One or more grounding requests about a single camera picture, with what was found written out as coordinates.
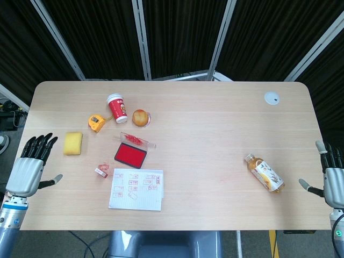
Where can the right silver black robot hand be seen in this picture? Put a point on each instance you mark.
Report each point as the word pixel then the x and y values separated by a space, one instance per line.
pixel 334 185

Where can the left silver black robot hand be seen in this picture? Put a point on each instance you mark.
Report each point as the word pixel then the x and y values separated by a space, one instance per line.
pixel 24 174

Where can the small red stamp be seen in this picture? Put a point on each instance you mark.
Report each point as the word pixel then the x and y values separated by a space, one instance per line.
pixel 100 172

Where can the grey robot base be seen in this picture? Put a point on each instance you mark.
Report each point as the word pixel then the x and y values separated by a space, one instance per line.
pixel 164 244

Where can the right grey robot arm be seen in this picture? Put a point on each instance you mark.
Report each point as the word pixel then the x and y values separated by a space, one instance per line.
pixel 338 231

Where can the grey shoe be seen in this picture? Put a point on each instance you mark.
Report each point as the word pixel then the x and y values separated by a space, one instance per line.
pixel 3 143

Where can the yellow sponge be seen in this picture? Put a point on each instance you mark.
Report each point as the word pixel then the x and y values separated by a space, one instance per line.
pixel 72 143

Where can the black box under table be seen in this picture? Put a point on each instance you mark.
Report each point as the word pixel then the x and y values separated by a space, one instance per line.
pixel 299 232

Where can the yellow tea bottle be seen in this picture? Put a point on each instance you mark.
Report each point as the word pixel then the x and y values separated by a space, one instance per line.
pixel 266 174

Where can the yellow floor strip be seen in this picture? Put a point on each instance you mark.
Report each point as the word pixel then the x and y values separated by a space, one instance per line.
pixel 273 244

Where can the yellow tape measure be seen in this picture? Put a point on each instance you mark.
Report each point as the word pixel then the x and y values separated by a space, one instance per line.
pixel 96 122

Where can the red ink pad black tray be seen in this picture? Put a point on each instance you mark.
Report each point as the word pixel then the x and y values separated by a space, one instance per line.
pixel 130 155

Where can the white table leg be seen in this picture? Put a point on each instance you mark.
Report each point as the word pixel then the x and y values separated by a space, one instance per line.
pixel 239 244

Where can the red white paper cup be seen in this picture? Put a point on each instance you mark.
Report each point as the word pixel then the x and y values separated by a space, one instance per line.
pixel 117 108

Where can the white lined stamped notepad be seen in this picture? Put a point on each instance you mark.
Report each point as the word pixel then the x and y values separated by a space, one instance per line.
pixel 137 193

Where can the clear ink-stained plastic lid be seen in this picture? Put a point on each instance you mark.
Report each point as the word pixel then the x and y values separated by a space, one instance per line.
pixel 134 140

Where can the bread bun in wrapper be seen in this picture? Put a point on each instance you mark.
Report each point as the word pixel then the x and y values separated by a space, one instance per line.
pixel 140 117

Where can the grey aluminium partition post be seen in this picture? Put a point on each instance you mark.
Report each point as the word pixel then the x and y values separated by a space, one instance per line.
pixel 142 40
pixel 57 40
pixel 13 97
pixel 221 40
pixel 314 51

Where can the grey floor frame bar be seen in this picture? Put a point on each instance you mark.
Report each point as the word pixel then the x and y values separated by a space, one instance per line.
pixel 188 76

